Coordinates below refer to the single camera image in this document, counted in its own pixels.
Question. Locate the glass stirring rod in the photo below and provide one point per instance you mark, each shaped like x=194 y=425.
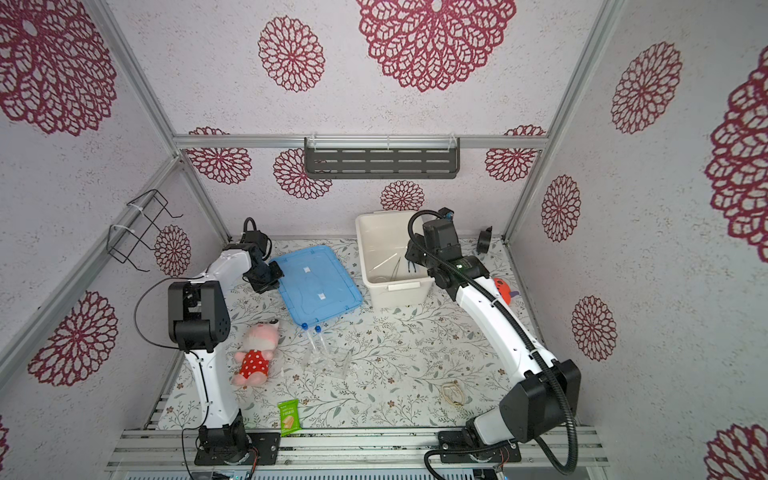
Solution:
x=386 y=264

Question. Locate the blue plastic bin lid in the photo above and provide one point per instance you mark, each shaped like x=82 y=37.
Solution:
x=315 y=286

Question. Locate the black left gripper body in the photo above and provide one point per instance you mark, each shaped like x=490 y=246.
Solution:
x=265 y=276

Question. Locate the pink frog plush toy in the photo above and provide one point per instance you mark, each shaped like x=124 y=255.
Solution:
x=259 y=347

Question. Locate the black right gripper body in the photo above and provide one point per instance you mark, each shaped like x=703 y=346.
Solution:
x=418 y=254

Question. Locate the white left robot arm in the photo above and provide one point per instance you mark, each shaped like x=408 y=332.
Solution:
x=199 y=324

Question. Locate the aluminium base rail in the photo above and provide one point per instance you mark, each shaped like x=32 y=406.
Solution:
x=318 y=450

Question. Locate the green snack packet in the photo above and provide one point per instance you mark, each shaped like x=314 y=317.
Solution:
x=289 y=417

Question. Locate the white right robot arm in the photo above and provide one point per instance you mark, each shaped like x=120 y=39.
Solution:
x=540 y=405

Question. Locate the aluminium frame post right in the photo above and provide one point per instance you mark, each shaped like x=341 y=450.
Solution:
x=600 y=34

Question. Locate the white plastic storage bin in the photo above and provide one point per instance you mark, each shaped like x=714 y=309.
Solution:
x=380 y=234

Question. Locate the black wire wall rack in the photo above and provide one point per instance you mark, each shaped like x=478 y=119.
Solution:
x=126 y=236

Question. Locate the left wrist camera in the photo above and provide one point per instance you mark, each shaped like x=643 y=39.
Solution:
x=252 y=235

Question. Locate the grey wall shelf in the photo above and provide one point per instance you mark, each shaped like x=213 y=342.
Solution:
x=381 y=159

